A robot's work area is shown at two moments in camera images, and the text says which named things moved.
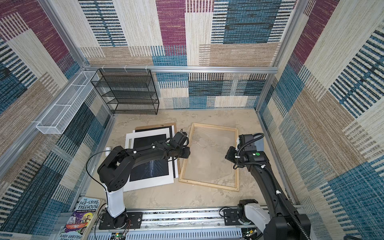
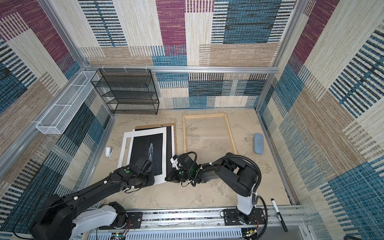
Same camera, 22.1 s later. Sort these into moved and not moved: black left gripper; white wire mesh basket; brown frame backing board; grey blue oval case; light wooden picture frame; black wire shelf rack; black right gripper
Moved: black right gripper; black left gripper; light wooden picture frame
Not moved: brown frame backing board; black wire shelf rack; white wire mesh basket; grey blue oval case
